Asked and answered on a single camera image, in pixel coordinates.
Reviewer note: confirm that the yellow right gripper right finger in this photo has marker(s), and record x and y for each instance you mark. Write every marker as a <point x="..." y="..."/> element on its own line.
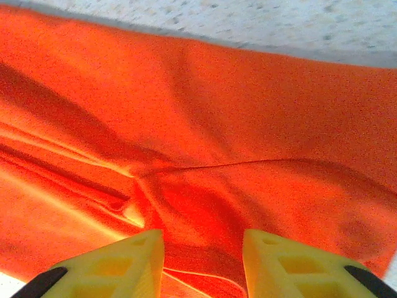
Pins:
<point x="294" y="273"/>

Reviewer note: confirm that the orange t-shirt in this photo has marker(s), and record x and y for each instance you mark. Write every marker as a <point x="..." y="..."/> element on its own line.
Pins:
<point x="217" y="124"/>

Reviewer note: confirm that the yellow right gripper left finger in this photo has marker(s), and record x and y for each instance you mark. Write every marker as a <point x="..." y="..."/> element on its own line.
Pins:
<point x="124" y="270"/>

